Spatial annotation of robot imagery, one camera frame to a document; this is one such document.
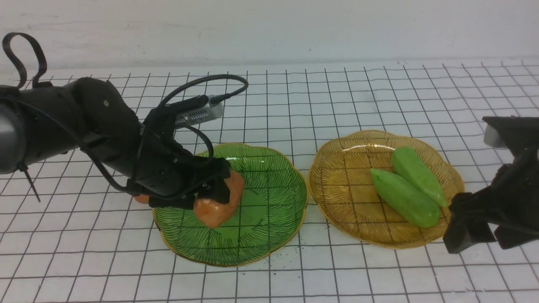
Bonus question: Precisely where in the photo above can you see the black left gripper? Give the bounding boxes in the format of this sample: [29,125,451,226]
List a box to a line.
[82,77,231,210]

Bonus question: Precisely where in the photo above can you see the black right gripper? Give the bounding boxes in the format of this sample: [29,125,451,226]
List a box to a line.
[443,147,539,254]

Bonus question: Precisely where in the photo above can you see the brown potato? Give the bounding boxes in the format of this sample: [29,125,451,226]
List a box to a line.
[194,171,245,229]
[133,194,149,205]

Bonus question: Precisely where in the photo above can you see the green cucumber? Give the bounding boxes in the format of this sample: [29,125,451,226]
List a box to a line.
[370,168,440,228]
[391,146,448,208]

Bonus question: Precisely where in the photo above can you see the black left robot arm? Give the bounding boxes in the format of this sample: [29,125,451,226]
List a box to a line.
[1,77,243,210]

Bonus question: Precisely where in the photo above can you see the green glass plate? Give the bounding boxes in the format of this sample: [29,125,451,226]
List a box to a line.
[152,143,309,267]

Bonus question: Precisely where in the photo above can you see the amber glass plate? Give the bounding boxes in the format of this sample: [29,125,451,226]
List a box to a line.
[308,129,465,249]

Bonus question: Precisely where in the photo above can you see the white grid table mat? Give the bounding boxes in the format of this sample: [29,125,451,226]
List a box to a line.
[0,59,538,303]

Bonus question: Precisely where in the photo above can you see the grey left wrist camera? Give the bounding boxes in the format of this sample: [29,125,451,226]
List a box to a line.
[167,95,224,129]

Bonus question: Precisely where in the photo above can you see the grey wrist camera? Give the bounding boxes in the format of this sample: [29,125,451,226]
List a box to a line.
[167,95,224,129]
[482,116,539,149]

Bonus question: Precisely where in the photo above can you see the black left camera cable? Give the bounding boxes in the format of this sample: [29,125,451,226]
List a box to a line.
[143,74,249,169]

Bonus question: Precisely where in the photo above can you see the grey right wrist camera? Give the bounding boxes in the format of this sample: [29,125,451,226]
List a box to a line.
[482,116,539,149]

